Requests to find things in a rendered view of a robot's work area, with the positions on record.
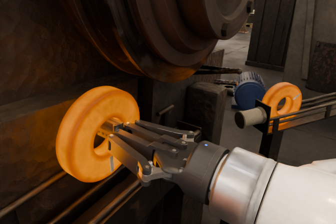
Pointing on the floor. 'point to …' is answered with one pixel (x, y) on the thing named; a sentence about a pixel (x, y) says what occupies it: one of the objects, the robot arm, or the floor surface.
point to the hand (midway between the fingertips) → (103, 125)
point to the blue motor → (247, 91)
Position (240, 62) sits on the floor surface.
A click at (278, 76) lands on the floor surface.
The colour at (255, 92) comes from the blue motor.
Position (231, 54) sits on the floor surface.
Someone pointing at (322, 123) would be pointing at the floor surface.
